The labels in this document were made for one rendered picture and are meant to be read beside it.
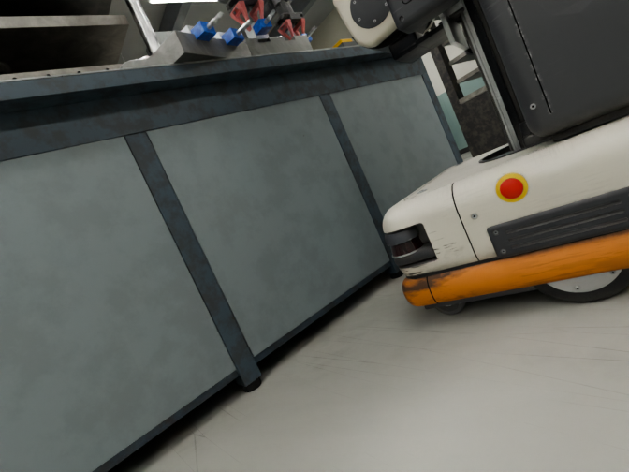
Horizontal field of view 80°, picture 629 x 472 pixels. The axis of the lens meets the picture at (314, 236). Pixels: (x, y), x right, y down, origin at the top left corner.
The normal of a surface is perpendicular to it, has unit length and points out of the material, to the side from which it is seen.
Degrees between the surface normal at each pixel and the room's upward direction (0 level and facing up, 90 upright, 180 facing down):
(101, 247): 90
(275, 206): 90
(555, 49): 90
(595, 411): 0
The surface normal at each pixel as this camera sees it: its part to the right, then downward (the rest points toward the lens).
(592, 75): -0.52, 0.31
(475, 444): -0.41, -0.91
